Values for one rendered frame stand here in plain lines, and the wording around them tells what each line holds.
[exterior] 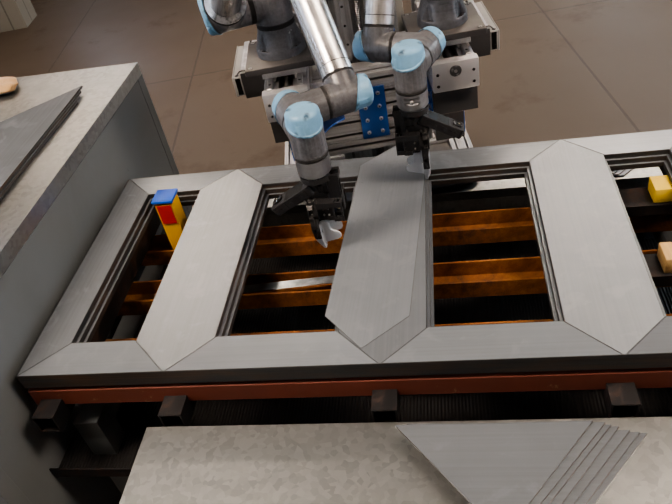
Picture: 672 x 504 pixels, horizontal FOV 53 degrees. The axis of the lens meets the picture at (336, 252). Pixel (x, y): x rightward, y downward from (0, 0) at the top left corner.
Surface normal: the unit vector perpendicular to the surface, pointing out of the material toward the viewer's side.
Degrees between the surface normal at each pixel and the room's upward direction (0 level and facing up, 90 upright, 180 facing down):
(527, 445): 0
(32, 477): 90
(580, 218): 0
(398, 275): 0
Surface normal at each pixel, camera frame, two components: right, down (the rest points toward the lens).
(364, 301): -0.17, -0.76
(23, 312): 0.98, -0.07
